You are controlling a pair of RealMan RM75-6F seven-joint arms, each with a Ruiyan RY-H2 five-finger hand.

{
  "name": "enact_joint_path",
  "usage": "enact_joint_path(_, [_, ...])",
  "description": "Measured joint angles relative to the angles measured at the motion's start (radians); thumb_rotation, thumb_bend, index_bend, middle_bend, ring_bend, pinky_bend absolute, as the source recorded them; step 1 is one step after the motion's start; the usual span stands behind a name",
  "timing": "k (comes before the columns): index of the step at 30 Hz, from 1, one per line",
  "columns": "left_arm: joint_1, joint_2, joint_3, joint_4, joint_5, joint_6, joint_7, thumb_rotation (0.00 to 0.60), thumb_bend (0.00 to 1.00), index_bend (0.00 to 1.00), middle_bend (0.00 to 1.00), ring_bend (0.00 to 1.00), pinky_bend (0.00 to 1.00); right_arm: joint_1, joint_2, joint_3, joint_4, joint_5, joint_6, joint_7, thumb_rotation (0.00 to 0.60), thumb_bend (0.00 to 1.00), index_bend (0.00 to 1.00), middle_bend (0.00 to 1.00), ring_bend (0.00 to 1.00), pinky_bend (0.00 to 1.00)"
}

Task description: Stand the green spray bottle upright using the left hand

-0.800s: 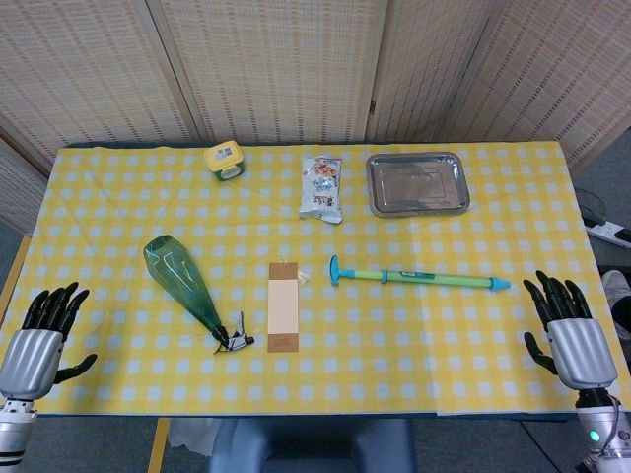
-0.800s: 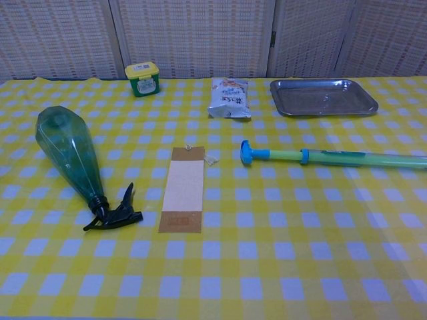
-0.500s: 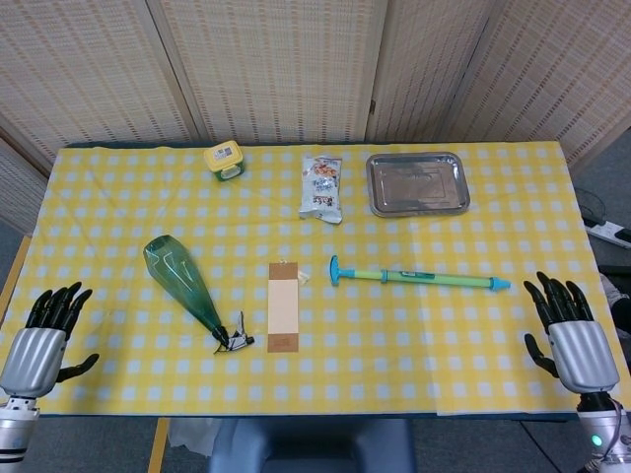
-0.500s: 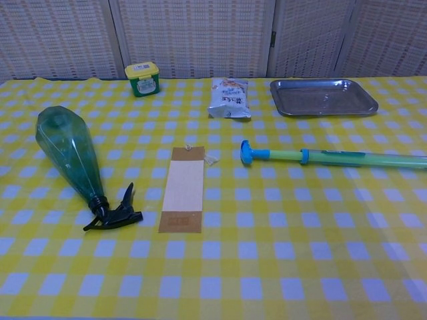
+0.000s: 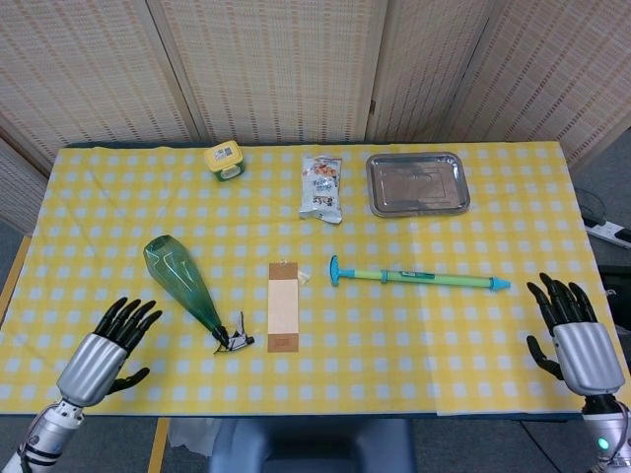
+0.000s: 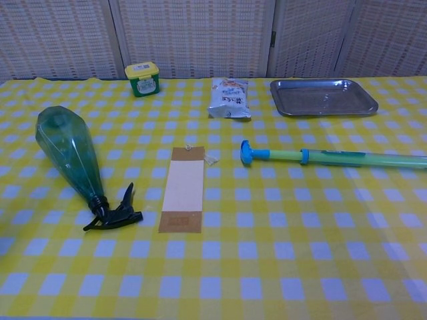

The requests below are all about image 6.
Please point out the woven folding screen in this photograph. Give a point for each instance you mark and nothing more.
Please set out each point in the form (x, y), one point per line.
(200, 36)

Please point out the yellow checkered tablecloth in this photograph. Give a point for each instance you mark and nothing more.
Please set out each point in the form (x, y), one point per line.
(267, 266)

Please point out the green spray bottle black nozzle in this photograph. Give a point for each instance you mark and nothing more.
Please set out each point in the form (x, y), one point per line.
(66, 143)

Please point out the rectangular metal tray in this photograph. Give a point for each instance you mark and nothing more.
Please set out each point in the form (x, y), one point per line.
(320, 98)

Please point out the green blue water squirter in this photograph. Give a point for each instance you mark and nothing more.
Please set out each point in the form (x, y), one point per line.
(333, 157)

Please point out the white snack bag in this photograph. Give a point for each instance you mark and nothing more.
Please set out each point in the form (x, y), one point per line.
(229, 100)

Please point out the yellow green lidded tub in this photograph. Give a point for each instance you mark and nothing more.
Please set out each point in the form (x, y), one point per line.
(143, 87)

